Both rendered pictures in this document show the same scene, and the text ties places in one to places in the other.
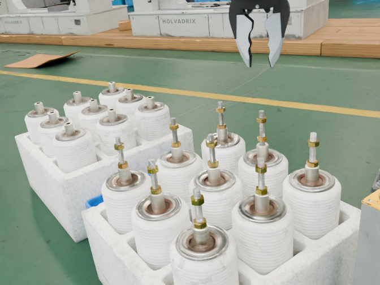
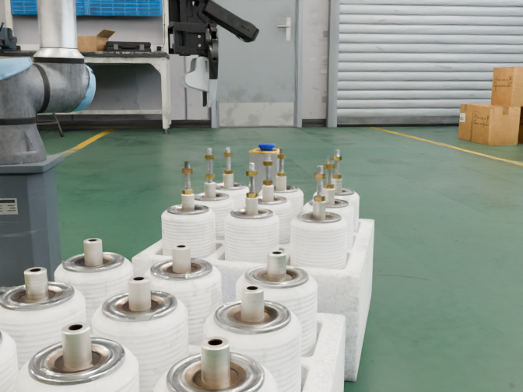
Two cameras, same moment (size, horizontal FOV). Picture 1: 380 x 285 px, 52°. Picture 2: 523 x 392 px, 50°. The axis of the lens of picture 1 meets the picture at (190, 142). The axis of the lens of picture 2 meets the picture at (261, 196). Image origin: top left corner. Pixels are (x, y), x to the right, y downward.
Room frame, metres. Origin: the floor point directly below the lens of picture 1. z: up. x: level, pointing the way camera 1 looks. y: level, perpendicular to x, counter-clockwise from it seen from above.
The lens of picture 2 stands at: (1.33, 0.74, 0.47)
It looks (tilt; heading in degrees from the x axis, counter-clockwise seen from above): 11 degrees down; 227
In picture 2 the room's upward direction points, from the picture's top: straight up
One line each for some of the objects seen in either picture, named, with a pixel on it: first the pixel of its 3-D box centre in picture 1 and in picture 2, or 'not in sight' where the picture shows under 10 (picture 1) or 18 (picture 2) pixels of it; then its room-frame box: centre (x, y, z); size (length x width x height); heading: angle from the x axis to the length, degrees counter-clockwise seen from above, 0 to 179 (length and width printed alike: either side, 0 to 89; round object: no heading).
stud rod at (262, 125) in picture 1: (262, 129); (209, 167); (0.66, -0.14, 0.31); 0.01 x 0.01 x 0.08
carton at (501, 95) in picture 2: not in sight; (516, 86); (-3.24, -1.24, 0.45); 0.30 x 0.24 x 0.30; 56
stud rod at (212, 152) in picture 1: (212, 154); (268, 173); (0.60, -0.04, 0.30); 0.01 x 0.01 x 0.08
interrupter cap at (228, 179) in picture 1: (214, 180); (268, 200); (0.60, -0.04, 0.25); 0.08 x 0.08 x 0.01
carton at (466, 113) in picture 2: not in sight; (481, 121); (-3.34, -1.56, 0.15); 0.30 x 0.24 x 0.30; 143
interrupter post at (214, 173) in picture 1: (214, 174); (268, 194); (0.60, -0.04, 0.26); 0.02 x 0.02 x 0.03
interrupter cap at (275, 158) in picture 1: (262, 158); (210, 197); (0.66, -0.14, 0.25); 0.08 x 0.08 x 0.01
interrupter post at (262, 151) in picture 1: (262, 152); (209, 190); (0.66, -0.14, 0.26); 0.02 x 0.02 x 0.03
